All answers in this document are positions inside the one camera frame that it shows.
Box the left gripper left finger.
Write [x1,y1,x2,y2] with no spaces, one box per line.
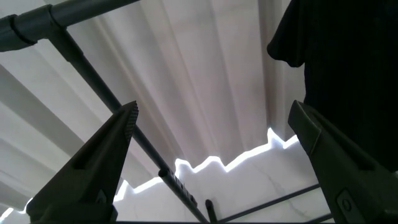
[26,100,139,223]

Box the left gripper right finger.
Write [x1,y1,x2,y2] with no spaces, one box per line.
[287,99,398,224]

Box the black garment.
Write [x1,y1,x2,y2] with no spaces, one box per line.
[266,0,398,174]

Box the black clothes rack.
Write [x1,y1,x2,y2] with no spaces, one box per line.
[0,0,335,224]

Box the white curtain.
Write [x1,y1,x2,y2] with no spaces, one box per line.
[0,0,307,215]

